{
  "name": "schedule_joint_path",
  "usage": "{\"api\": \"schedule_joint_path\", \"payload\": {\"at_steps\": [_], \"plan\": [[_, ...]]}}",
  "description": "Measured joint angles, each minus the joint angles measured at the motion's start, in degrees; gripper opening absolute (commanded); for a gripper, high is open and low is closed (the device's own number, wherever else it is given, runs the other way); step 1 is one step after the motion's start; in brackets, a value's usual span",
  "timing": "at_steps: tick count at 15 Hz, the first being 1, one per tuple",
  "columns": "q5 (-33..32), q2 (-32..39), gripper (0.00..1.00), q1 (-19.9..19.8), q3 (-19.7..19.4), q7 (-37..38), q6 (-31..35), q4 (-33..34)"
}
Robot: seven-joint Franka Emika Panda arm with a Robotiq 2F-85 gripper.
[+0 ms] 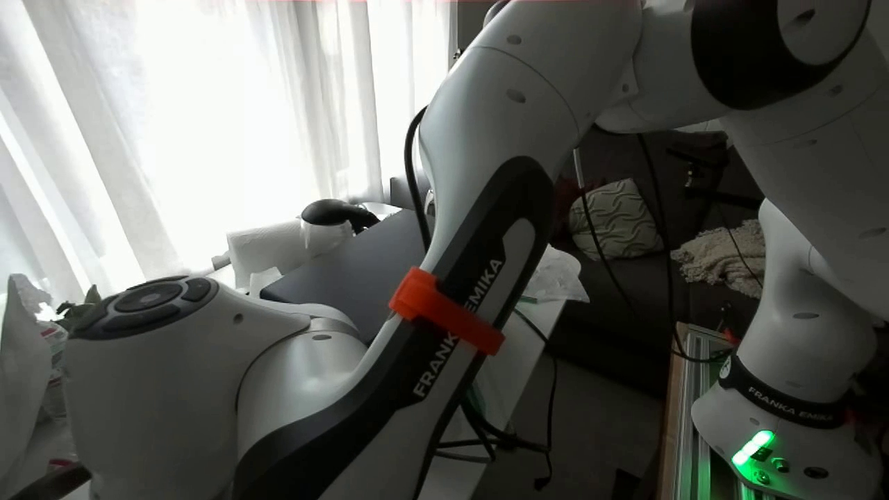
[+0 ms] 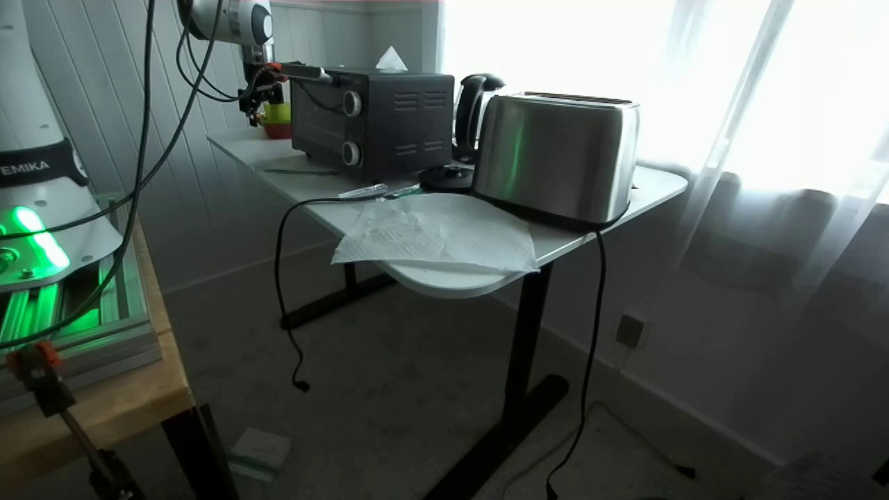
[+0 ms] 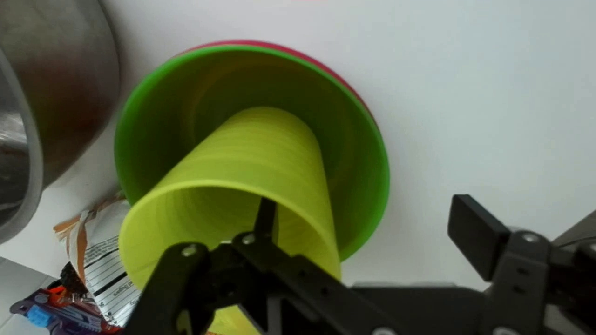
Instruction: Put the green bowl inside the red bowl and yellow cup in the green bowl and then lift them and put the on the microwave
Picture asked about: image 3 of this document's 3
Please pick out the colourful snack wrapper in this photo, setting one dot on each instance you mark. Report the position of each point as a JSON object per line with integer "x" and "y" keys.
{"x": 68, "y": 310}

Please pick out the stainless steel pot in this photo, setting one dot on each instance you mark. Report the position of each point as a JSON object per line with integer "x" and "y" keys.
{"x": 62, "y": 75}

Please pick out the yellow plastic cup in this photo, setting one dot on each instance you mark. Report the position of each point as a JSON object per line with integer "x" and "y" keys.
{"x": 262, "y": 161}

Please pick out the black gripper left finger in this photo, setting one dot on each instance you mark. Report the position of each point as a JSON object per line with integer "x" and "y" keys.
{"x": 299, "y": 291}

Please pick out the red plastic bowl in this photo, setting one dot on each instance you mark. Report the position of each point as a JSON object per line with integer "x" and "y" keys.
{"x": 262, "y": 43}

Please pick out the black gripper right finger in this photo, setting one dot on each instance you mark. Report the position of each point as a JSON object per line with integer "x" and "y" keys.
{"x": 528, "y": 280}

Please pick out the green plastic bowl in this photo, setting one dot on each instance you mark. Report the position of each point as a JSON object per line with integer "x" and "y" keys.
{"x": 347, "y": 155}

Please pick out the silver snack packet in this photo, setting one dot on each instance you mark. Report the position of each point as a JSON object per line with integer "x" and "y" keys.
{"x": 109, "y": 280}

